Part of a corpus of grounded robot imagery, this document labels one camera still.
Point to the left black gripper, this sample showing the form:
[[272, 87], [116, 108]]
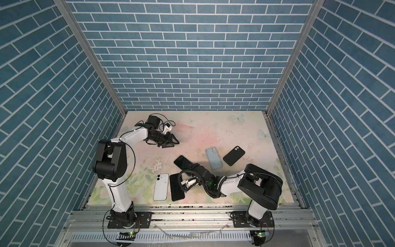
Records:
[[166, 136]]

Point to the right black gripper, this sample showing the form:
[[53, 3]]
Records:
[[194, 169]]

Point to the blue phone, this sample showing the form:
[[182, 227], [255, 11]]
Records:
[[183, 163]]

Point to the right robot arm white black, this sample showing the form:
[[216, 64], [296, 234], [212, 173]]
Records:
[[262, 187]]

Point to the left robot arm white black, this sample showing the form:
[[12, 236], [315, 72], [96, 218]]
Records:
[[110, 163]]

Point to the light teal case far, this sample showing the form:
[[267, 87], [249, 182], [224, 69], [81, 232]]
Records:
[[214, 158]]

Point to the black phone case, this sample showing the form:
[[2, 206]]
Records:
[[233, 156]]

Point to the black phone screen up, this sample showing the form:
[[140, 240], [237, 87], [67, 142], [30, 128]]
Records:
[[176, 192]]

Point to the white phone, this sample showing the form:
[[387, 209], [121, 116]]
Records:
[[161, 187]]

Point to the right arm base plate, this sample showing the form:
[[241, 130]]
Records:
[[241, 219]]

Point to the white slotted cable duct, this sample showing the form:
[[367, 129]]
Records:
[[160, 237]]

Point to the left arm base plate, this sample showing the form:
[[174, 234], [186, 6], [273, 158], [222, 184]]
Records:
[[137, 220]]

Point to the aluminium front rail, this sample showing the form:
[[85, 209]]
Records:
[[217, 218]]

